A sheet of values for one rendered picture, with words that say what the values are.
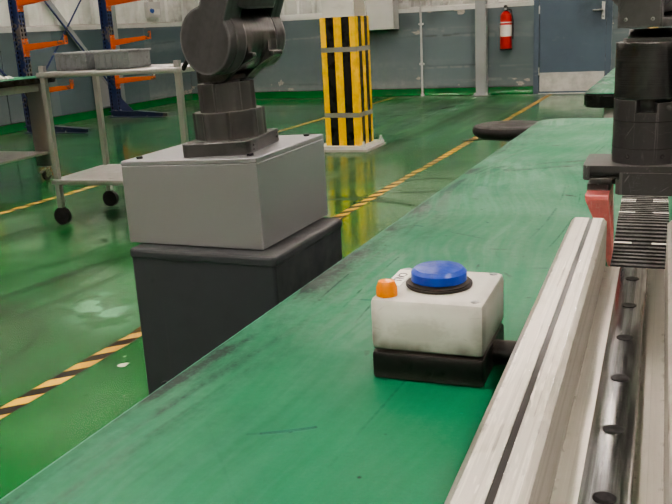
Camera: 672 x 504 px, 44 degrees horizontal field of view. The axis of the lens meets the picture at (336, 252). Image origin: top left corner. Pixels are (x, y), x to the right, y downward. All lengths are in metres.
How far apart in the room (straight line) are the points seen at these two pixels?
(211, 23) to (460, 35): 11.14
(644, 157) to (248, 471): 0.45
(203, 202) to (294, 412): 0.47
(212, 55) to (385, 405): 0.54
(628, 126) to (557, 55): 11.02
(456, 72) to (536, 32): 1.22
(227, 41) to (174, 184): 0.18
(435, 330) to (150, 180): 0.53
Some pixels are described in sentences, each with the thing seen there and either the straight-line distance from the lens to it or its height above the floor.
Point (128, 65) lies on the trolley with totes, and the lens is 4.70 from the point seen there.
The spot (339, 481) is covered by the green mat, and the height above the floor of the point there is 0.78.
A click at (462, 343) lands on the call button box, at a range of 0.57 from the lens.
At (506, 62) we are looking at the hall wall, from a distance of 11.93.
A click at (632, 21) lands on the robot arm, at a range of 0.75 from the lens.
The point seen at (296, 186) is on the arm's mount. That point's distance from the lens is 1.03.
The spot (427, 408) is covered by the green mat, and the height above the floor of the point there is 0.78.
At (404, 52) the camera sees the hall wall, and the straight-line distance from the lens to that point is 12.31.
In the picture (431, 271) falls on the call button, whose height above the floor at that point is 0.85.
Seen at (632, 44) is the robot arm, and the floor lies 1.00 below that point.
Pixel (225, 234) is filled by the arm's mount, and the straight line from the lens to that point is 0.98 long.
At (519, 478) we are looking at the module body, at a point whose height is 0.86.
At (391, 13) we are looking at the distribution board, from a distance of 12.08.
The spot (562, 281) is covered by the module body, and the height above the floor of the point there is 0.86.
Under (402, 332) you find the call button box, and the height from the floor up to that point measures 0.82.
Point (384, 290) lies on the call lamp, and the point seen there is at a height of 0.85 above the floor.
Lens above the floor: 1.02
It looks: 15 degrees down
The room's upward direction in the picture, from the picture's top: 3 degrees counter-clockwise
